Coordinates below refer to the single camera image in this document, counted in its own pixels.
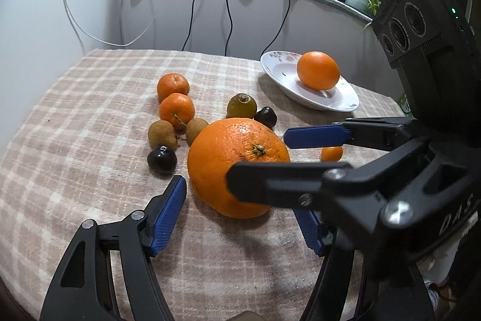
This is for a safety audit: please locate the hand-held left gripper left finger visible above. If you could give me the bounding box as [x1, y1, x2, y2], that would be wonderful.
[39, 175, 187, 321]

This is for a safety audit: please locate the orange with green stem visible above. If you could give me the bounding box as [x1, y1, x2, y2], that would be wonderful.
[187, 119, 291, 219]

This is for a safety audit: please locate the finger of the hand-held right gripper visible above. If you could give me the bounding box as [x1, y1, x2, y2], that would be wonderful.
[283, 117, 425, 156]
[225, 138, 432, 229]

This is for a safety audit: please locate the small mandarin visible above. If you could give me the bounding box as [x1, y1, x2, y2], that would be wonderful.
[320, 146, 344, 162]

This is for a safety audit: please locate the brown kiwi fruit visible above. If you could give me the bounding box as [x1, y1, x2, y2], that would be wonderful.
[148, 120, 178, 150]
[185, 118, 210, 147]

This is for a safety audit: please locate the smooth orange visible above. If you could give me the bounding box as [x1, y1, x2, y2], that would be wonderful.
[297, 51, 341, 90]

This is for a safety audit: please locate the white floral plate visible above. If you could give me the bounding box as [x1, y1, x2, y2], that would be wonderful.
[260, 51, 360, 113]

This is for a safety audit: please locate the green printed box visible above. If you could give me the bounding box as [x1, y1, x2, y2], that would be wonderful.
[398, 93, 412, 116]

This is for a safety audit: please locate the yellow-green round fruit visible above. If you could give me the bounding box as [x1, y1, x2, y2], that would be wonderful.
[226, 93, 258, 119]

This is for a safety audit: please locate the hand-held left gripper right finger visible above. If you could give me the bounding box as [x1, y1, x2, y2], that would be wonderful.
[293, 208, 437, 321]

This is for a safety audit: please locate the mandarin with stem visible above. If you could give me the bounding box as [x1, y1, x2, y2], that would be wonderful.
[159, 93, 196, 131]

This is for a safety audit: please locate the dark purple round fruit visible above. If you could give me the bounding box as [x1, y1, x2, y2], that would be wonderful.
[254, 106, 278, 130]
[147, 144, 177, 173]

